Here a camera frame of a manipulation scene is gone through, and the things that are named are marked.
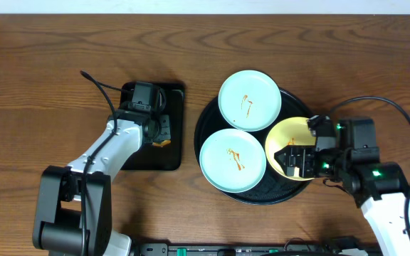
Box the light blue plate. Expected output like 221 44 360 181
218 70 283 132
199 129 266 193

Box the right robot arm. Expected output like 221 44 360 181
265 115 410 255

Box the yellow plate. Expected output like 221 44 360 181
264 117 316 181

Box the black rectangular tray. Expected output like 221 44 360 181
120 82 185 171

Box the left black cable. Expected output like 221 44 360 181
79 70 135 256

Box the black cable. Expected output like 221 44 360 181
79 70 135 256
327 96 410 246

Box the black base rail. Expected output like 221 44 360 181
130 236 382 256

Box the right black cable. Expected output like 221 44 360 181
327 96 410 246

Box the orange green scrub sponge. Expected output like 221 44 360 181
152 139 171 147

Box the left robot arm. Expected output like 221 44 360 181
32 103 170 255

